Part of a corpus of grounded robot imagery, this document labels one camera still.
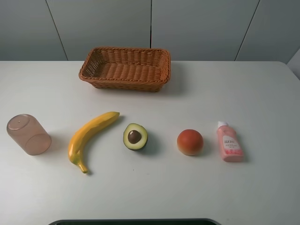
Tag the halved avocado with pit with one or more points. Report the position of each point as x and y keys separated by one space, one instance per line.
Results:
x=135 y=137

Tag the brown wicker basket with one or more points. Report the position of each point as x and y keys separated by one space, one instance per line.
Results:
x=143 y=69

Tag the red orange peach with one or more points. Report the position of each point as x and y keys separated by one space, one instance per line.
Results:
x=190 y=142

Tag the yellow banana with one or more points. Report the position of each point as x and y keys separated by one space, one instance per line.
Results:
x=84 y=134

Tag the pink bottle white cap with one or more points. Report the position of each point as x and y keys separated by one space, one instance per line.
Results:
x=230 y=149

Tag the black tray edge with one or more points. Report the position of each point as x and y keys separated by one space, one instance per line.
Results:
x=190 y=221

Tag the translucent pink plastic cup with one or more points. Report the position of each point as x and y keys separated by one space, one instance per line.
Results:
x=29 y=134

